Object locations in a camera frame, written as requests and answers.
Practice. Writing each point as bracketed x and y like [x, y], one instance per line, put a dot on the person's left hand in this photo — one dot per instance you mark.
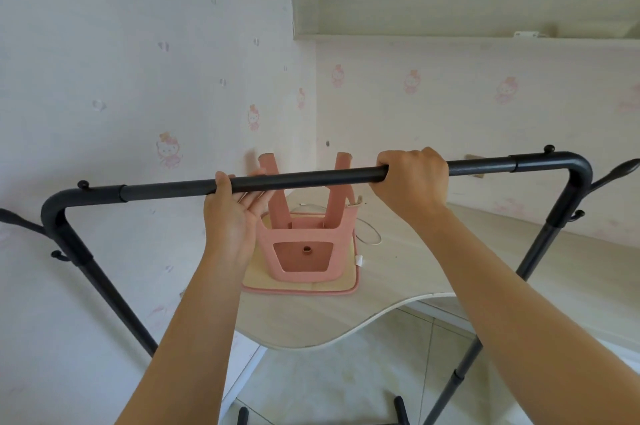
[227, 225]

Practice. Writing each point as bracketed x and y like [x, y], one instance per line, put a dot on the person's right hand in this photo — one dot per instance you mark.
[417, 185]

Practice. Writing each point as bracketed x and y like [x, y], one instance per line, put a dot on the person's left thumb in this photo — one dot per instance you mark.
[223, 184]

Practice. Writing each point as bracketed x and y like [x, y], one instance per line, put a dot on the person's right thumb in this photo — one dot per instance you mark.
[381, 188]

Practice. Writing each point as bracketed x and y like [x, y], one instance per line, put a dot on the black metal clothes rack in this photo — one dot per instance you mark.
[300, 179]

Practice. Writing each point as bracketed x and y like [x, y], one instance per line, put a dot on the person's right forearm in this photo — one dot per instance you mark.
[515, 324]

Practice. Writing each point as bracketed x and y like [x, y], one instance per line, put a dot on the person's left forearm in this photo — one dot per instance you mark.
[185, 344]

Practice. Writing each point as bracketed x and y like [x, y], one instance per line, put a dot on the light wooden desk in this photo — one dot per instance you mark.
[400, 270]

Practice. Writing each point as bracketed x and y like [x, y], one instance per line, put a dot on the pink plastic stool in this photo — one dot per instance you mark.
[300, 250]

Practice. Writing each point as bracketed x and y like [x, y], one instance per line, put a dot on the beige pink-trimmed seat cushion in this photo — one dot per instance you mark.
[310, 288]

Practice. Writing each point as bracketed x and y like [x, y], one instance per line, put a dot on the beige wall bracket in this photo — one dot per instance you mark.
[474, 174]

